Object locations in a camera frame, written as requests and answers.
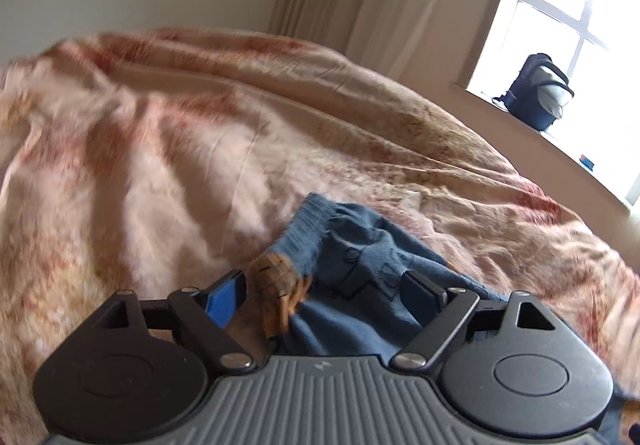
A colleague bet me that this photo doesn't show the white windowsill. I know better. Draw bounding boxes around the white windowsill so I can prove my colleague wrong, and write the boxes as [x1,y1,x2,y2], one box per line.
[451,83,635,212]

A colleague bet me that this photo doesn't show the white framed window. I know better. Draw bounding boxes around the white framed window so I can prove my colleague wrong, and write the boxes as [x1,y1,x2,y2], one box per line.
[465,0,640,206]

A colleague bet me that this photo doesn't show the dark blue backpack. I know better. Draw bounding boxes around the dark blue backpack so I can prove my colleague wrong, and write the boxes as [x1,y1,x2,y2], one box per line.
[492,53,576,132]

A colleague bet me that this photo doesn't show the pink floral bed blanket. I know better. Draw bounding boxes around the pink floral bed blanket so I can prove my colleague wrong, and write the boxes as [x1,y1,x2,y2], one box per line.
[0,27,640,445]

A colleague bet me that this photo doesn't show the blue printed pants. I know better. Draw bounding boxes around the blue printed pants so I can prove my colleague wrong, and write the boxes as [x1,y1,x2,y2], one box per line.
[249,192,640,445]

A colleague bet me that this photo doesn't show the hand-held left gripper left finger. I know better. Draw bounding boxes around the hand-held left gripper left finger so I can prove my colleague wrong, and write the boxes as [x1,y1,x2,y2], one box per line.
[82,269,256,372]

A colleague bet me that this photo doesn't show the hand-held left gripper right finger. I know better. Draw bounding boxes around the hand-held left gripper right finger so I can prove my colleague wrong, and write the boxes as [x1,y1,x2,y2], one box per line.
[390,269,572,372]

